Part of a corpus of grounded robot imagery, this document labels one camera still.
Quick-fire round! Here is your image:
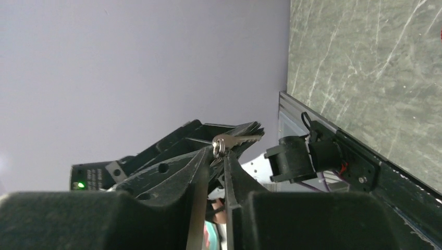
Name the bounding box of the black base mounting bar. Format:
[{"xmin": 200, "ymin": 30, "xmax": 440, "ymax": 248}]
[{"xmin": 264, "ymin": 92, "xmax": 441, "ymax": 249}]

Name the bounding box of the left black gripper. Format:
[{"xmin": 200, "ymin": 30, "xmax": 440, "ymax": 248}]
[{"xmin": 69, "ymin": 156, "xmax": 137, "ymax": 191}]

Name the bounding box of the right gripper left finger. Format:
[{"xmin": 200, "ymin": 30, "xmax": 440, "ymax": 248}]
[{"xmin": 1, "ymin": 148, "xmax": 213, "ymax": 249}]

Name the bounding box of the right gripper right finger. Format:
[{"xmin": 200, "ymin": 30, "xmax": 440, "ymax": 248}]
[{"xmin": 224, "ymin": 151, "xmax": 400, "ymax": 249}]

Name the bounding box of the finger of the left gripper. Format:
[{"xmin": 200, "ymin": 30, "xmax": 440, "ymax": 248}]
[{"xmin": 117, "ymin": 119, "xmax": 264, "ymax": 193}]

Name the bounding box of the silver key bunch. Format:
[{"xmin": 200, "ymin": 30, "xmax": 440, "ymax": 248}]
[{"xmin": 211, "ymin": 134, "xmax": 262, "ymax": 165}]

